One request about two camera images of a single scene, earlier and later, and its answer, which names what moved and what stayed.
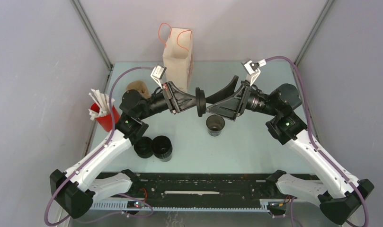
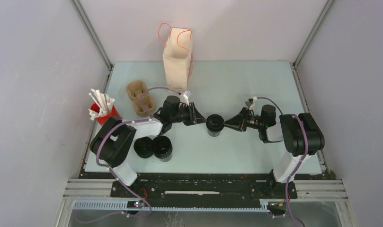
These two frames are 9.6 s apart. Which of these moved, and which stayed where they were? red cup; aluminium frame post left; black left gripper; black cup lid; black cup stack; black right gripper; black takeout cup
Moved: black cup lid; black right gripper; black left gripper
Stayed: black takeout cup; red cup; aluminium frame post left; black cup stack
